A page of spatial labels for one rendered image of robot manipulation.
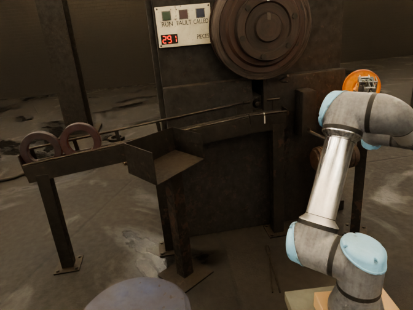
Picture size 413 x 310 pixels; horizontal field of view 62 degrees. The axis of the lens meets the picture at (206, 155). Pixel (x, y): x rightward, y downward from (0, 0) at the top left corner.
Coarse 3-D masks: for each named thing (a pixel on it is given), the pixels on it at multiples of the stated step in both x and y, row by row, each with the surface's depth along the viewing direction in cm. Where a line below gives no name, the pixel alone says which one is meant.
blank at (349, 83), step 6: (354, 72) 152; (360, 72) 151; (366, 72) 150; (372, 72) 150; (348, 78) 153; (354, 78) 152; (378, 78) 150; (348, 84) 154; (354, 84) 153; (378, 84) 151; (348, 90) 155; (378, 90) 152
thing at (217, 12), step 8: (224, 0) 149; (304, 0) 154; (216, 8) 149; (304, 8) 155; (216, 16) 150; (216, 24) 152; (216, 32) 153; (216, 40) 154; (304, 40) 160; (216, 48) 155; (304, 48) 162; (224, 56) 157; (296, 56) 162; (224, 64) 159; (232, 64) 159; (288, 64) 163; (240, 72) 161; (248, 72) 161; (272, 72) 163; (280, 72) 164
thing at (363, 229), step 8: (360, 144) 171; (360, 152) 172; (360, 160) 173; (360, 168) 175; (360, 176) 176; (360, 184) 178; (360, 192) 179; (352, 200) 183; (360, 200) 181; (352, 208) 184; (360, 208) 182; (352, 216) 186; (360, 216) 184; (344, 224) 198; (352, 224) 188; (360, 224) 190; (344, 232) 189; (360, 232) 189
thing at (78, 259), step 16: (272, 144) 176; (272, 160) 180; (48, 176) 162; (272, 176) 183; (48, 192) 165; (160, 192) 175; (272, 192) 187; (48, 208) 168; (160, 208) 178; (272, 208) 191; (64, 224) 176; (272, 224) 195; (64, 240) 176; (64, 256) 179; (80, 256) 188; (160, 256) 184; (64, 272) 178
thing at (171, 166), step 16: (176, 128) 156; (128, 144) 143; (144, 144) 149; (160, 144) 155; (176, 144) 160; (192, 144) 151; (128, 160) 143; (144, 160) 133; (160, 160) 153; (176, 160) 151; (192, 160) 148; (144, 176) 137; (160, 176) 139; (176, 176) 148; (176, 192) 150; (176, 208) 153; (176, 224) 156; (176, 240) 160; (176, 256) 165; (160, 272) 172; (176, 272) 171; (192, 272) 169; (208, 272) 169
